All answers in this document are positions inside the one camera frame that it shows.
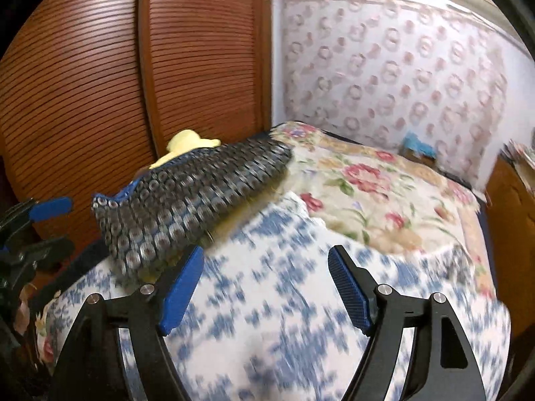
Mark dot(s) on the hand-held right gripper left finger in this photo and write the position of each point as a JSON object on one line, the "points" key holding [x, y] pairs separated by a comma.
{"points": [[182, 296]]}

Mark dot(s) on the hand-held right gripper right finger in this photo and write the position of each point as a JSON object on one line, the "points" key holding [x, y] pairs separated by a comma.
{"points": [[349, 296]]}

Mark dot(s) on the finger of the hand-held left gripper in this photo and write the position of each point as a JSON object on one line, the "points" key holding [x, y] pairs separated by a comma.
{"points": [[52, 209], [48, 252]]}

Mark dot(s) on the navy circle patterned shirt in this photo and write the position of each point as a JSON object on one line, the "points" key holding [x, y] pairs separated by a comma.
{"points": [[188, 204]]}

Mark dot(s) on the blue and white floral sheet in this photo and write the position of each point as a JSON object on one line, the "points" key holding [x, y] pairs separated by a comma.
{"points": [[271, 321]]}

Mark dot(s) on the cream floral blanket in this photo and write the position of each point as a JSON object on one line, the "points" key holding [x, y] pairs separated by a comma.
{"points": [[376, 200]]}

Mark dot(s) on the brown louvered wooden wardrobe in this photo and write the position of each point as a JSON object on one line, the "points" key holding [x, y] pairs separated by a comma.
{"points": [[104, 92]]}

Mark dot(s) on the yellow plush toy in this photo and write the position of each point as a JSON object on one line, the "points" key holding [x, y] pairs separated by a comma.
{"points": [[186, 140]]}

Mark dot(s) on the blue box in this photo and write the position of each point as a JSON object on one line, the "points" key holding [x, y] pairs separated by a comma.
{"points": [[418, 144]]}

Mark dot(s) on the long wooden cabinet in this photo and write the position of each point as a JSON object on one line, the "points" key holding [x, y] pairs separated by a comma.
{"points": [[508, 200]]}

